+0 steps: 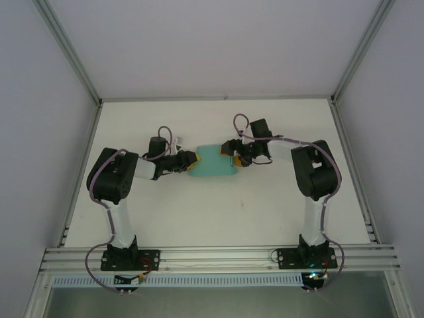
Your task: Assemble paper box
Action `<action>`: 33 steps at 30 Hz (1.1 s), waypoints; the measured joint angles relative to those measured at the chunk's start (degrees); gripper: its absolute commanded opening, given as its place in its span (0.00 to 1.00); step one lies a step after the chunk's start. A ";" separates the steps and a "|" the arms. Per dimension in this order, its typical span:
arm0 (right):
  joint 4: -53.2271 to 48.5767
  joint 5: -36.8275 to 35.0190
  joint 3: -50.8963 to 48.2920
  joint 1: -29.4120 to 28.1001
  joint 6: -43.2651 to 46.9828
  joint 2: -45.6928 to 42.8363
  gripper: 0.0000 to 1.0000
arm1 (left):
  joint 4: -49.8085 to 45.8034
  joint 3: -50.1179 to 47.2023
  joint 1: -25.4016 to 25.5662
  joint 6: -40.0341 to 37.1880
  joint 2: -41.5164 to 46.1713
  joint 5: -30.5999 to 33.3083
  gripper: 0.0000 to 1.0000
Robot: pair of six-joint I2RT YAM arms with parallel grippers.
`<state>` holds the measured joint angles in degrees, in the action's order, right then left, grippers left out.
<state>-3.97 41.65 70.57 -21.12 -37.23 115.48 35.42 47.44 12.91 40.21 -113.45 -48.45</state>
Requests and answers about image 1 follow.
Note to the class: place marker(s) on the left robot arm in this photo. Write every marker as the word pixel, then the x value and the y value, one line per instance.
pixel 121 225

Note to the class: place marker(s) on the aluminium mounting rail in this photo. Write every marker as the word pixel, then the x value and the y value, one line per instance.
pixel 215 256

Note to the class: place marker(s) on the teal cloth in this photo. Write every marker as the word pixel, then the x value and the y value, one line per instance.
pixel 212 162

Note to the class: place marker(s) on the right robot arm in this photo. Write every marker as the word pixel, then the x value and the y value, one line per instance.
pixel 318 175

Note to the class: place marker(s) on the aluminium frame crossbar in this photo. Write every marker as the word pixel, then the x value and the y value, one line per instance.
pixel 215 98

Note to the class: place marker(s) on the aluminium frame post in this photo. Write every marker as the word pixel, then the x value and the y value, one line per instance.
pixel 360 49
pixel 70 49

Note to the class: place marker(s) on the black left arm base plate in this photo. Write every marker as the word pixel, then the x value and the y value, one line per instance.
pixel 149 260

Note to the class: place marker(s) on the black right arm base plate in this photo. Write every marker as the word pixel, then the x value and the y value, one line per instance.
pixel 288 260

